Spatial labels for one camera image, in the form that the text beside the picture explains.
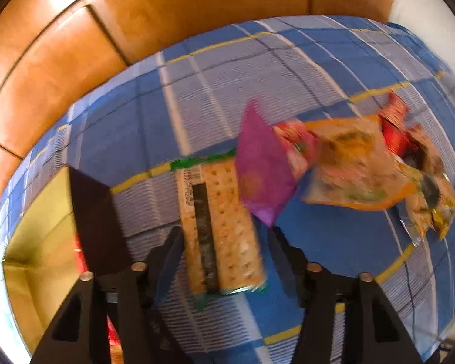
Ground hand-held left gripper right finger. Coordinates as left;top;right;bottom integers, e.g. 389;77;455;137
268;227;424;364

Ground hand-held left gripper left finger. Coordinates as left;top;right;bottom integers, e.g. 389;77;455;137
30;227;195;364

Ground cracker packet with green ends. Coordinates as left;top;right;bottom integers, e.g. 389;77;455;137
170;151;268;310

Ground large red snack packet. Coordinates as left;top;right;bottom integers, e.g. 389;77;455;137
73;231;123;349

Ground purple snack packet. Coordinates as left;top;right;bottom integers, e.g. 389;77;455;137
236;99;298;228

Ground gold tin box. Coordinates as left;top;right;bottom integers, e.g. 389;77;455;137
2;166;138;364

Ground yellow snack packet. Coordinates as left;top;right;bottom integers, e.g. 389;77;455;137
400;159;455;245

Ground shiny red snack packet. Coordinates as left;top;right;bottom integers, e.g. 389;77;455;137
375;91;421;158

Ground large orange snack bag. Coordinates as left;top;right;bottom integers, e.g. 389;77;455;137
301;116;418;211

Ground pink red snack packet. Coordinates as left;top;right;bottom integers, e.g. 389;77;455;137
272;118;321;181

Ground blue plaid bed sheet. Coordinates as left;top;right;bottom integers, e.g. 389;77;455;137
0;15;455;364

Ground wooden panelled headboard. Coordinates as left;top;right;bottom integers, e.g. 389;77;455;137
0;0;399;213

